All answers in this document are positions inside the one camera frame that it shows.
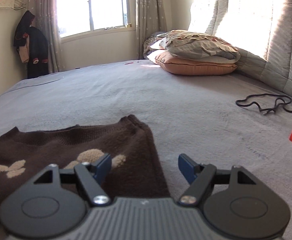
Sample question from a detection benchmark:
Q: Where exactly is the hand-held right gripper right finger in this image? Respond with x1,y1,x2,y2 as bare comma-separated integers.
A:
178,154,259,207

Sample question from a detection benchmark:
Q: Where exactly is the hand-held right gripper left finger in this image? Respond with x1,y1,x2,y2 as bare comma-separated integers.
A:
32,153,112,207

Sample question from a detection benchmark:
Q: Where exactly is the brown sweater with beige patches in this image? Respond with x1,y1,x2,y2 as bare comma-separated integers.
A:
0,114,171,223

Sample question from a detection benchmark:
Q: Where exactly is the grey bed blanket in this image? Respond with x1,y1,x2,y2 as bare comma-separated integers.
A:
0,59,292,240

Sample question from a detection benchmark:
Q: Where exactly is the orange pillow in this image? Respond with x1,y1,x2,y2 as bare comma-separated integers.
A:
155,50,238,76

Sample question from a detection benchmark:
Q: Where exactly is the grey floral pillow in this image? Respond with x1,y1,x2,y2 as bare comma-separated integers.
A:
160,29,241,64

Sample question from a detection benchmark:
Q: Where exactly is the white pillow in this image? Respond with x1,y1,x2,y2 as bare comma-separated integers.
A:
147,40,168,60

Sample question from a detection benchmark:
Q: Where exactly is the folded floral quilt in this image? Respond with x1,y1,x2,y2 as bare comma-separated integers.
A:
143,31,171,57

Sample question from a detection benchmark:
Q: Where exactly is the dark hanging coat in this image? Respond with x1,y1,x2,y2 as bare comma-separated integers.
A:
13,10,49,79

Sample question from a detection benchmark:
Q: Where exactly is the grey quilted headboard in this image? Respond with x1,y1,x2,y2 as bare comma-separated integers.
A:
187,0,292,109

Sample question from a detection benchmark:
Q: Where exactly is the pink hanging garment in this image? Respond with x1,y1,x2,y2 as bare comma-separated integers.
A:
19,36,31,63

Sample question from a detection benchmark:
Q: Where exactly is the grey star curtain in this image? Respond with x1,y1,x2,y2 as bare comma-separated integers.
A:
27,0,61,73
135,0,168,60

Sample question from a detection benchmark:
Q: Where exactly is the window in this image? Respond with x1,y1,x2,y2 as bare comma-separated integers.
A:
56,0,134,39

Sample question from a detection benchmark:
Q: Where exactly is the black cord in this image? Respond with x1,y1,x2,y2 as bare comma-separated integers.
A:
236,94,292,115

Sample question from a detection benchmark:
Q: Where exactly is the grey cable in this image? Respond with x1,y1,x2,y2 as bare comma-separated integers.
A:
0,77,62,97

